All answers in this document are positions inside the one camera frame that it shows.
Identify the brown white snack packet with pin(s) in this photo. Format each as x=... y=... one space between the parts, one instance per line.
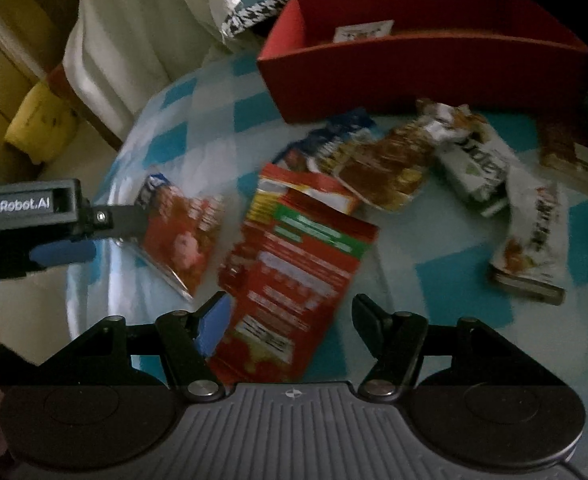
x=569 y=150

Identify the small red blue snack packet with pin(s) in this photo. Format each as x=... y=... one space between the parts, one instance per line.
x=183 y=240

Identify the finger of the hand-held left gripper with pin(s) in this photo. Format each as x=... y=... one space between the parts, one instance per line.
x=118 y=220
x=63 y=252

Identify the white green snack packet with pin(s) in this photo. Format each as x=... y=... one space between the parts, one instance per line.
x=469 y=160

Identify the yellow bag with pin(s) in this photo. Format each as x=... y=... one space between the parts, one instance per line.
x=41 y=120

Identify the red cardboard box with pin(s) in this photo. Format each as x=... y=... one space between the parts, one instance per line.
x=424 y=75

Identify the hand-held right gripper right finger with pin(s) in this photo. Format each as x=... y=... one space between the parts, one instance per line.
x=368 y=316

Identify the brown gold snack packet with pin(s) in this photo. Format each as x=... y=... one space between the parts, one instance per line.
x=389 y=165

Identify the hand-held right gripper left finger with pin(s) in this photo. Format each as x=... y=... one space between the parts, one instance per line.
x=214 y=324

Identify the brown cardboard box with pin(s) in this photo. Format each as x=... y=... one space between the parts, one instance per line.
x=3 y=15

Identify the large red snack packet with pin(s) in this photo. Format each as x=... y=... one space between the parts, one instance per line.
x=284 y=280

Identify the white snack bar packet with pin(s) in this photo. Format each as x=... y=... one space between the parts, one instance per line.
x=534 y=230

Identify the white cloth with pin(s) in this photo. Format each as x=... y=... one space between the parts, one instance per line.
x=138 y=25

